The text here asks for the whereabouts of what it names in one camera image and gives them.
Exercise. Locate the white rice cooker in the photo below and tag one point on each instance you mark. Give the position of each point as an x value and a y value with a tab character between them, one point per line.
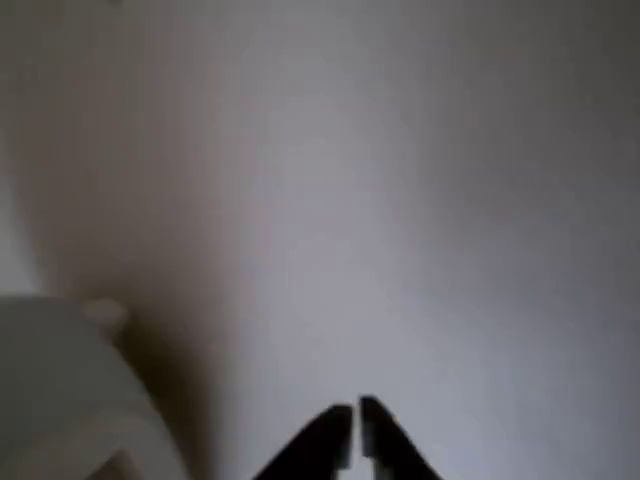
60	390

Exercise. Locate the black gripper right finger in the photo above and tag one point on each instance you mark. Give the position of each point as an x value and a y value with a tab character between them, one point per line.
385	450

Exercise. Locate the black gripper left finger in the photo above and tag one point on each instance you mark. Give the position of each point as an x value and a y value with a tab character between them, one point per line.
320	450

